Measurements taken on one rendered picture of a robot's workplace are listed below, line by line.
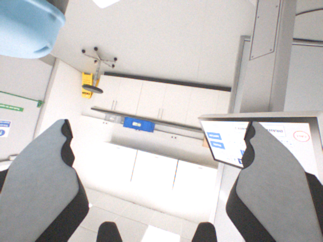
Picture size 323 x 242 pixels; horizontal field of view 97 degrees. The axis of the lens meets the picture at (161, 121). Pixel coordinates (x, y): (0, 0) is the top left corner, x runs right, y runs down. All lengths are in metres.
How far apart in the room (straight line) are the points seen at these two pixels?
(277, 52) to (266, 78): 0.13
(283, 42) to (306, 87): 0.93
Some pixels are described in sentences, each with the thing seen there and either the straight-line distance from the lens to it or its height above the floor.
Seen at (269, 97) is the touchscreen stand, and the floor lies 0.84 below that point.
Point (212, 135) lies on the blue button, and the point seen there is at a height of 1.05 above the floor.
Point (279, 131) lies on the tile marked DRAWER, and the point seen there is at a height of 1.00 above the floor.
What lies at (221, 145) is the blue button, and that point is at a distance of 0.89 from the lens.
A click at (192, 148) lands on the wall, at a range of 3.42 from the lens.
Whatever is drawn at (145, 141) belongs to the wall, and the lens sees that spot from 3.57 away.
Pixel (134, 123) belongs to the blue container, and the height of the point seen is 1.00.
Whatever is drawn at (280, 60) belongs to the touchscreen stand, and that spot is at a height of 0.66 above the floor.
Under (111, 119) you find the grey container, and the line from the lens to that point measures 3.48.
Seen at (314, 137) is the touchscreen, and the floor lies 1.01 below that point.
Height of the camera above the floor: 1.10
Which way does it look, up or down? 5 degrees down
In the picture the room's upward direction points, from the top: 168 degrees counter-clockwise
